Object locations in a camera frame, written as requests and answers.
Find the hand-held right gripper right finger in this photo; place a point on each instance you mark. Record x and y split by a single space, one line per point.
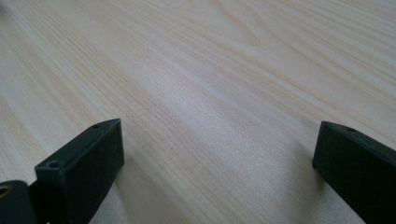
358 168

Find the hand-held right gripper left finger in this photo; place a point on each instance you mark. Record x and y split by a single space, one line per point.
84 165

